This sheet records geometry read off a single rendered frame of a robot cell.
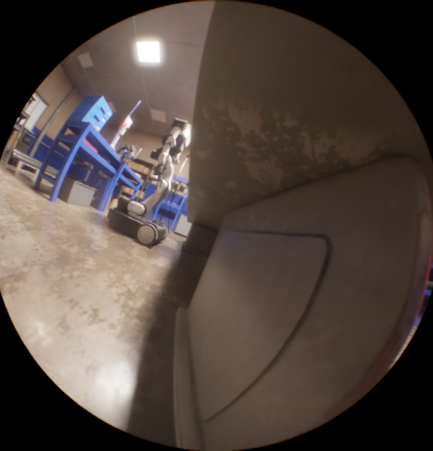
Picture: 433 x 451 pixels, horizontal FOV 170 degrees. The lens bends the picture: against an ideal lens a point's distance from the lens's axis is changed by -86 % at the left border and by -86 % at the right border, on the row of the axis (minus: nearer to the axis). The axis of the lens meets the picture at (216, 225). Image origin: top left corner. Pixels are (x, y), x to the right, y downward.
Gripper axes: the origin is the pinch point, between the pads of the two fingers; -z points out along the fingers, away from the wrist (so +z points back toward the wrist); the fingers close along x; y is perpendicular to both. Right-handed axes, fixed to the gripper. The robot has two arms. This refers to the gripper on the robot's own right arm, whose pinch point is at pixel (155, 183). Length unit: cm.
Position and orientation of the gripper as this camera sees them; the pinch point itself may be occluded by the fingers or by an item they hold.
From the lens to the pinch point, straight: 146.4
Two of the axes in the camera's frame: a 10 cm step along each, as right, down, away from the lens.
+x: 9.7, 1.8, 1.5
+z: 1.8, -9.8, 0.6
